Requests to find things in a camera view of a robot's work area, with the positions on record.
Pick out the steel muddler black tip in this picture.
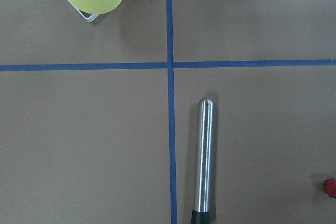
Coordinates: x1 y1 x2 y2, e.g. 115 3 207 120
191 98 217 223

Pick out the red strawberry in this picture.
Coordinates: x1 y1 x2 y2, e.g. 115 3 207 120
323 178 336 198

